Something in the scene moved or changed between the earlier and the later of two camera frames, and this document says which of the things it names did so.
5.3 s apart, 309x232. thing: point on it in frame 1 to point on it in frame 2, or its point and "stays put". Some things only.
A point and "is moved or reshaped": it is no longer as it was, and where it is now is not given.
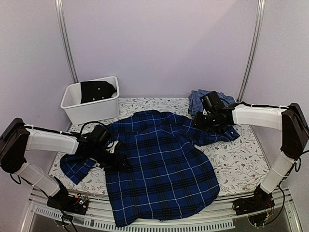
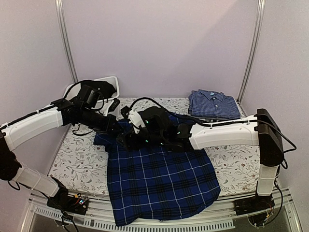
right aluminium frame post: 254,50 stays put
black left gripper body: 105,161 to 88,119
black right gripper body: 208,123 to 153,140
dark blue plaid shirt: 169,169 is moved or reshaped
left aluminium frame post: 61,20 stays put
